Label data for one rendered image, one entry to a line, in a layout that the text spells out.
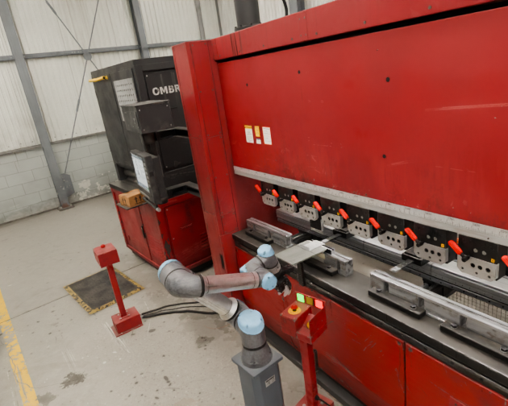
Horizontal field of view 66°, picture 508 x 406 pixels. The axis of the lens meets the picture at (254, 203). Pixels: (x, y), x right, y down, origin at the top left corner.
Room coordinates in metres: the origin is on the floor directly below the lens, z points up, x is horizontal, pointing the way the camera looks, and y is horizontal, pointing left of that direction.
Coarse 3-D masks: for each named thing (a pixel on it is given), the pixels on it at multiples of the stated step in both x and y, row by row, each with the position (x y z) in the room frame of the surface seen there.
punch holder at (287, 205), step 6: (282, 186) 2.37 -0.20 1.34; (282, 192) 2.37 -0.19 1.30; (288, 192) 2.32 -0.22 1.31; (294, 192) 2.29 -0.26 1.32; (288, 198) 2.33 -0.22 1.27; (282, 204) 2.38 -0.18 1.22; (288, 204) 2.33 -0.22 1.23; (294, 204) 2.29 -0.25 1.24; (288, 210) 2.34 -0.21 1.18; (294, 210) 2.29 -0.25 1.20
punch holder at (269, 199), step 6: (264, 186) 2.54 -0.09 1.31; (270, 186) 2.48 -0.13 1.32; (276, 186) 2.47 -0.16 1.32; (264, 192) 2.55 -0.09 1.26; (270, 192) 2.49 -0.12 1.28; (264, 198) 2.55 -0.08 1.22; (270, 198) 2.49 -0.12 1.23; (276, 198) 2.46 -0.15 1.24; (270, 204) 2.50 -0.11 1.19; (276, 204) 2.46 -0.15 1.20
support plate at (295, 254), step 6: (306, 240) 2.24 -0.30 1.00; (294, 246) 2.18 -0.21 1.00; (282, 252) 2.12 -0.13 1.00; (288, 252) 2.11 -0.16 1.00; (294, 252) 2.10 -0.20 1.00; (300, 252) 2.09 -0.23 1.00; (306, 252) 2.08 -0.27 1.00; (318, 252) 2.06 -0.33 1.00; (282, 258) 2.05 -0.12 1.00; (288, 258) 2.04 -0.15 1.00; (294, 258) 2.03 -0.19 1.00; (300, 258) 2.02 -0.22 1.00; (306, 258) 2.01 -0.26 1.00; (294, 264) 1.96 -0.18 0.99
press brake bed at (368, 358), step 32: (256, 288) 2.61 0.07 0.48; (320, 288) 1.97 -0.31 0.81; (352, 320) 1.76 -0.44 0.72; (288, 352) 2.38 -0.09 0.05; (320, 352) 2.02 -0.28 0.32; (352, 352) 1.77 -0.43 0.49; (384, 352) 1.59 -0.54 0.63; (416, 352) 1.43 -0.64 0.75; (320, 384) 2.06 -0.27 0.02; (352, 384) 1.82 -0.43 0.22; (384, 384) 1.59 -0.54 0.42; (416, 384) 1.43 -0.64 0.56; (448, 384) 1.29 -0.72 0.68; (480, 384) 1.19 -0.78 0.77
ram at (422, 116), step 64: (256, 64) 2.47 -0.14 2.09; (320, 64) 2.00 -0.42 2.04; (384, 64) 1.67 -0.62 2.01; (448, 64) 1.44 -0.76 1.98; (320, 128) 2.03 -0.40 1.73; (384, 128) 1.68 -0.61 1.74; (448, 128) 1.43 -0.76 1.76; (320, 192) 2.07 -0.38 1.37; (384, 192) 1.69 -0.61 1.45; (448, 192) 1.43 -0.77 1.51
